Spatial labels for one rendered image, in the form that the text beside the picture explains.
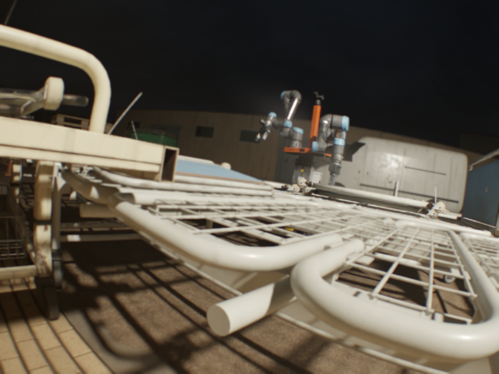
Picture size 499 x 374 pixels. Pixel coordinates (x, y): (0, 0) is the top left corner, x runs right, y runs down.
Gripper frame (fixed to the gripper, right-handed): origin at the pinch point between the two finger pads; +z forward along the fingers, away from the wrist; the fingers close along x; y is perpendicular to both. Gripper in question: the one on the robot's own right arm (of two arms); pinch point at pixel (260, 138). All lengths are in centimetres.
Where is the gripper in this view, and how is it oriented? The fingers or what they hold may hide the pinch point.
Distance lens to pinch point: 261.9
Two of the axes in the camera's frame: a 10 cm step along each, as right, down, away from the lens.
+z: -4.3, 8.7, -2.5
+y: 7.6, 5.0, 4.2
